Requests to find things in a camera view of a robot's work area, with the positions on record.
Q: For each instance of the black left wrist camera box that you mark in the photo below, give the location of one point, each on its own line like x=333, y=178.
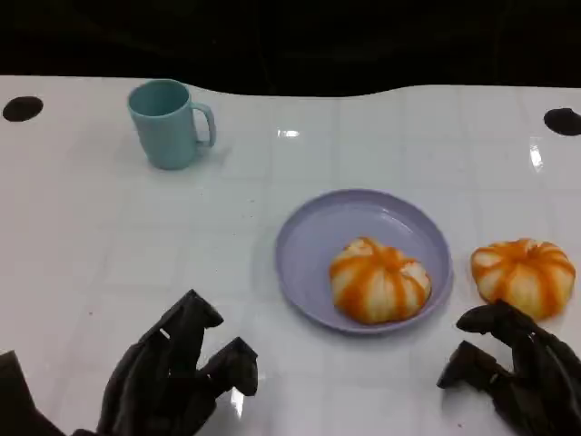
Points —
x=18, y=399

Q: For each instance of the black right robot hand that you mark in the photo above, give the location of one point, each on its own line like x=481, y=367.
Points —
x=540, y=386

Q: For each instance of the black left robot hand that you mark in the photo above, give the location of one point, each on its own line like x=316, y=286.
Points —
x=150, y=386

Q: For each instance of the pale green mug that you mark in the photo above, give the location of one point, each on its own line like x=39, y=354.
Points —
x=165, y=136

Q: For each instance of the orange and white bread roll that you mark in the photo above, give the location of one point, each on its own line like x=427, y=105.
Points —
x=526, y=272
x=379, y=281

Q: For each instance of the lilac plate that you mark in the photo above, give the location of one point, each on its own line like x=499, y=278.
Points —
x=308, y=245

